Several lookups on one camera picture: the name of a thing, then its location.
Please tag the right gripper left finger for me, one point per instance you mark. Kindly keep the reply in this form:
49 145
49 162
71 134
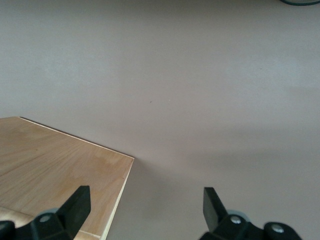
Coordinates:
72 212

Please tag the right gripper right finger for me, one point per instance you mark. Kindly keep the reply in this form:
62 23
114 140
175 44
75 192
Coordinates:
212 210

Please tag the wooden drawer cabinet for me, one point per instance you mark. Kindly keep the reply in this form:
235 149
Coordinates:
62 162

